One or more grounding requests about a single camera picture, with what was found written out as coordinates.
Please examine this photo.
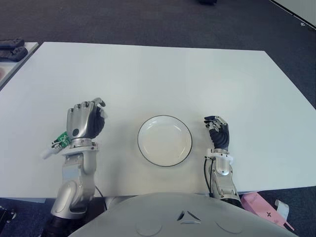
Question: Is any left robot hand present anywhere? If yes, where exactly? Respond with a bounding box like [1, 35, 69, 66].
[66, 97, 107, 140]

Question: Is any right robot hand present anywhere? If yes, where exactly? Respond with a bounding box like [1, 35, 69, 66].
[203, 115, 231, 150]

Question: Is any green white toothpaste tube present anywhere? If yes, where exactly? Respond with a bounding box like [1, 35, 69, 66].
[40, 106, 109, 160]

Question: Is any white plate black rim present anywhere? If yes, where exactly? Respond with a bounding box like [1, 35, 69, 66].
[137, 115, 193, 167]

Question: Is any pink cardboard box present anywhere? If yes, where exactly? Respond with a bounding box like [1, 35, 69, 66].
[240, 192, 295, 232]

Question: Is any white side table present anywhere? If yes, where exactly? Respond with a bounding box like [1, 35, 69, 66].
[0, 41, 40, 91]

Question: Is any black game controller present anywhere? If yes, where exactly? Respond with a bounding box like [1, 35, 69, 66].
[0, 47, 28, 62]
[0, 39, 25, 49]

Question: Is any grey robot torso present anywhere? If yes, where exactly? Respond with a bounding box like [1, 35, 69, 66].
[68, 192, 297, 237]

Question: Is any white paper strip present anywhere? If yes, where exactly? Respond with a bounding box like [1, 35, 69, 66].
[274, 199, 290, 219]

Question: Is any black device with screws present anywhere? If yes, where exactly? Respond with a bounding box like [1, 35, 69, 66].
[0, 204, 17, 223]

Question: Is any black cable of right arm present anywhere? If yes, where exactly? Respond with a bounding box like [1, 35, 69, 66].
[203, 158, 214, 198]

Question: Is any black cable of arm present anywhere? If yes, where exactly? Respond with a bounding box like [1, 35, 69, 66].
[95, 186, 108, 210]
[203, 158, 214, 198]

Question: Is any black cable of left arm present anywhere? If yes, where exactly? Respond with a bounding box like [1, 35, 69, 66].
[95, 186, 108, 210]

